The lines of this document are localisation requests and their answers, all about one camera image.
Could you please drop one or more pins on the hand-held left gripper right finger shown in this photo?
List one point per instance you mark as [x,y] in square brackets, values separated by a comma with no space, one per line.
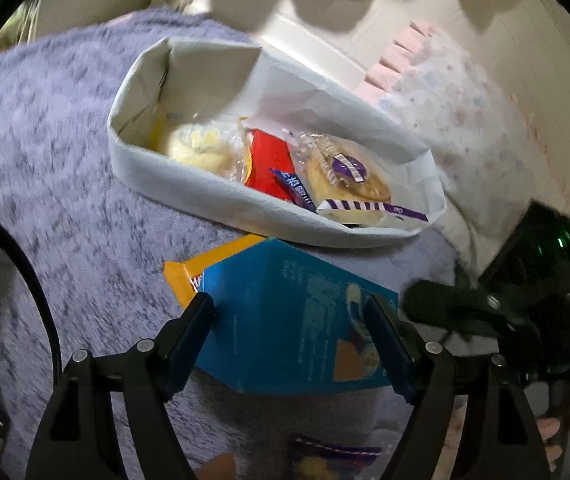
[392,360]

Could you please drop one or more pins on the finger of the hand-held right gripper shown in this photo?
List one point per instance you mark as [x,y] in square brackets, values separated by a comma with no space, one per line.
[445,305]

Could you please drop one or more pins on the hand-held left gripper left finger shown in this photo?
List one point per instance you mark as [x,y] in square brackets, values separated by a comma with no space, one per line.
[181,360]

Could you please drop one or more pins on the blue cardboard box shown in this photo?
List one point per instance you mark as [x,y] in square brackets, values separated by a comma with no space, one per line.
[285,320]

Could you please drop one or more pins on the white storage box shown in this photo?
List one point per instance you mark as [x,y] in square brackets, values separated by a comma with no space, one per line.
[165,180]

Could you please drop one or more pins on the orange snack packet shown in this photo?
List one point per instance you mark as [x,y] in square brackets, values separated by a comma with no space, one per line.
[182,275]

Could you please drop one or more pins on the purple snack packet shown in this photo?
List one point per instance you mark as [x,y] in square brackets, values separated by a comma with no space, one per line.
[332,457]

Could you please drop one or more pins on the purple striped white packet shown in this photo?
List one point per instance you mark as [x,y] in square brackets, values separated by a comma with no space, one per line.
[365,208]

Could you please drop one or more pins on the round bread packet purple label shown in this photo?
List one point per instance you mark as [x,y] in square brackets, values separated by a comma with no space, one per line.
[345,172]

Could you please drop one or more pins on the floral quilt with pink ruffle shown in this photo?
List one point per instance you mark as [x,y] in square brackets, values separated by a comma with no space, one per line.
[475,125]

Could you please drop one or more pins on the small blue purple packet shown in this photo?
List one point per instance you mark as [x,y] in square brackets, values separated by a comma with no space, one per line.
[292,187]

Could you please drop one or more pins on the yellow bread in clear packet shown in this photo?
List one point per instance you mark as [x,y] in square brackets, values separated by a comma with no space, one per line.
[200,147]

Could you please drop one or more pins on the red snack packet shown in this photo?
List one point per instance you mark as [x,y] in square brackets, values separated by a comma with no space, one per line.
[270,165]

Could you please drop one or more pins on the fluffy purple blanket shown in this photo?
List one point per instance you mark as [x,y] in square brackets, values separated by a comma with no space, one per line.
[40,160]

